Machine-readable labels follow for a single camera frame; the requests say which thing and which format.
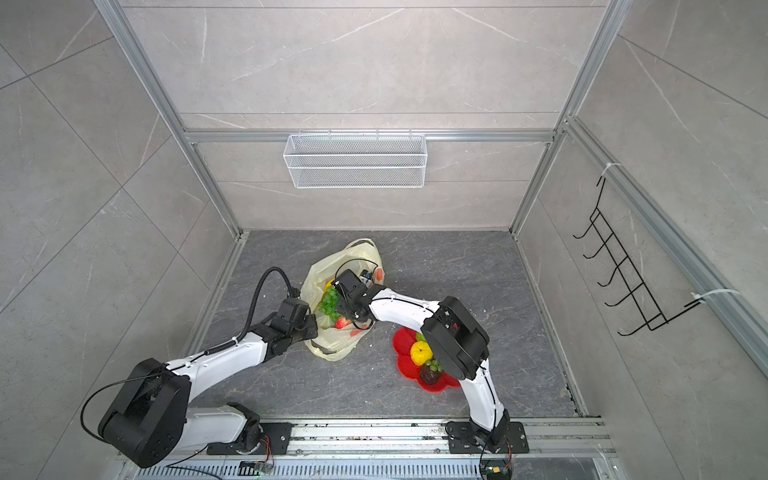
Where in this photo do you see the red fake peach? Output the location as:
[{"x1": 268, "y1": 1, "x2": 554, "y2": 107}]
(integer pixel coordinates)
[{"x1": 335, "y1": 317, "x2": 352, "y2": 330}]

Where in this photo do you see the cream printed plastic bag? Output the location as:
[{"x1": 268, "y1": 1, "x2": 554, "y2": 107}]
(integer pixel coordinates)
[{"x1": 300, "y1": 238, "x2": 383, "y2": 361}]

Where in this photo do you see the red flower-shaped plate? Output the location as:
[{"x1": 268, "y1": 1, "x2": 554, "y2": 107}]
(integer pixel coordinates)
[{"x1": 392, "y1": 327, "x2": 459, "y2": 393}]

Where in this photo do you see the yellow fake fruit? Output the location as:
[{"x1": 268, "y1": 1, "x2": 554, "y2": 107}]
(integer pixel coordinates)
[{"x1": 409, "y1": 341, "x2": 433, "y2": 367}]

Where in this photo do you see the dark purple fake eggplant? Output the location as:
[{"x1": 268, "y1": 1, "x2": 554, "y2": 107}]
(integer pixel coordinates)
[{"x1": 419, "y1": 364, "x2": 443, "y2": 389}]

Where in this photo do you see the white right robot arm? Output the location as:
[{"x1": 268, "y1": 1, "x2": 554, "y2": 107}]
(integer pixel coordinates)
[{"x1": 331, "y1": 269, "x2": 510, "y2": 453}]

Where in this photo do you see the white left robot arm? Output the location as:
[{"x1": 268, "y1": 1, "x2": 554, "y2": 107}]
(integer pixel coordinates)
[{"x1": 96, "y1": 298, "x2": 317, "y2": 468}]

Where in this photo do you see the green fake grape bunch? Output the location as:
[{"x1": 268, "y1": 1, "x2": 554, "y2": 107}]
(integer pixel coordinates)
[{"x1": 316, "y1": 286, "x2": 341, "y2": 329}]

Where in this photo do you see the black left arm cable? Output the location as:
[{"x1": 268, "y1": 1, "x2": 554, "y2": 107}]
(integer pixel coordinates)
[{"x1": 236, "y1": 266, "x2": 300, "y2": 343}]

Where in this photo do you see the white wire mesh basket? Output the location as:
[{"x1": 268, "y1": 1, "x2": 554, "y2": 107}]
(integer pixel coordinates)
[{"x1": 283, "y1": 133, "x2": 428, "y2": 189}]

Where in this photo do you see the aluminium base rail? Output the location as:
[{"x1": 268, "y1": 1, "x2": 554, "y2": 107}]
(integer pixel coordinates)
[{"x1": 106, "y1": 418, "x2": 626, "y2": 479}]

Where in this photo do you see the black wire hook rack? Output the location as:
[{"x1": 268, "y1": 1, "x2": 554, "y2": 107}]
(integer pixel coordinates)
[{"x1": 572, "y1": 178, "x2": 704, "y2": 337}]

